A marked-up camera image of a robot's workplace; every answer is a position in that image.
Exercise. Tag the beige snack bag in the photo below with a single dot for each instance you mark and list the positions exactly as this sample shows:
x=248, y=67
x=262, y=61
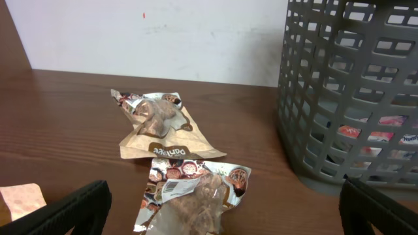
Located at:
x=20, y=200

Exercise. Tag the grey plastic basket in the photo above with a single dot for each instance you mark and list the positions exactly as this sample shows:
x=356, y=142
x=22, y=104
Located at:
x=348, y=63

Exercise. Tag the Panbee snack bag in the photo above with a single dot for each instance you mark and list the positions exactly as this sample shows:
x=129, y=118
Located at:
x=162, y=127
x=188, y=197

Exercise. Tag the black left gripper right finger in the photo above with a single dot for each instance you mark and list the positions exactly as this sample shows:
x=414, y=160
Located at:
x=362, y=209

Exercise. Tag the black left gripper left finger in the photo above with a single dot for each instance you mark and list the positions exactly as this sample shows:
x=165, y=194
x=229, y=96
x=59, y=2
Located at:
x=84, y=211

